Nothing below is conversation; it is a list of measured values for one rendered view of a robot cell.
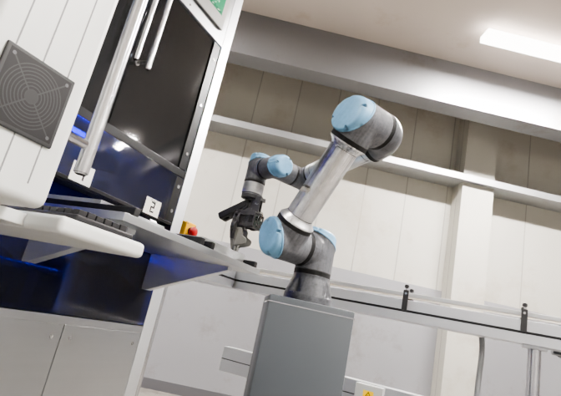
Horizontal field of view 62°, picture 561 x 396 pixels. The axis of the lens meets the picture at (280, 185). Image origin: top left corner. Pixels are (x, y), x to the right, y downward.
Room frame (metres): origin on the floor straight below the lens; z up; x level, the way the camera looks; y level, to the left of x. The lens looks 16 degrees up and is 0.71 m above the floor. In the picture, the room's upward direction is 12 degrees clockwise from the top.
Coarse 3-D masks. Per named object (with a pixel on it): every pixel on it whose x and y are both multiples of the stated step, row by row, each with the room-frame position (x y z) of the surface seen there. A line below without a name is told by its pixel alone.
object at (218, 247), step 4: (200, 236) 1.44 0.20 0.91; (208, 240) 1.45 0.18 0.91; (216, 244) 1.50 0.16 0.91; (216, 248) 1.50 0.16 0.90; (220, 248) 1.52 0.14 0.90; (224, 248) 1.54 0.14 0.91; (228, 248) 1.56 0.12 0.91; (220, 252) 1.53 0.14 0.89; (224, 252) 1.55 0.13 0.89; (228, 252) 1.57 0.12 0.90; (232, 252) 1.59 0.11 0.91; (236, 252) 1.61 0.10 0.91; (232, 256) 1.60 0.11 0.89; (236, 256) 1.62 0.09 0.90; (240, 256) 1.64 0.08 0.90; (244, 256) 1.66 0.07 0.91; (240, 260) 1.65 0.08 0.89
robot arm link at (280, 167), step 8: (264, 160) 1.52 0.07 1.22; (272, 160) 1.48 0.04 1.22; (280, 160) 1.47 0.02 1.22; (288, 160) 1.49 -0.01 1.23; (264, 168) 1.52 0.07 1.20; (272, 168) 1.48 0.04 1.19; (280, 168) 1.47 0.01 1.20; (288, 168) 1.49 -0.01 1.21; (296, 168) 1.54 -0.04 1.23; (264, 176) 1.55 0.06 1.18; (272, 176) 1.52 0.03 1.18; (280, 176) 1.50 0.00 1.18; (288, 176) 1.53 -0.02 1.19; (288, 184) 1.57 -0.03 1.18
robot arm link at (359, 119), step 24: (360, 96) 1.16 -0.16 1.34; (336, 120) 1.20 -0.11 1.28; (360, 120) 1.15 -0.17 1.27; (384, 120) 1.18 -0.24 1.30; (336, 144) 1.22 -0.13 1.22; (360, 144) 1.20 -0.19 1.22; (384, 144) 1.23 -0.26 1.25; (336, 168) 1.25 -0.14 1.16; (312, 192) 1.29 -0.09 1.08; (288, 216) 1.33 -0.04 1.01; (312, 216) 1.33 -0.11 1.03; (264, 240) 1.38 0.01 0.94; (288, 240) 1.35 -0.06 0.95
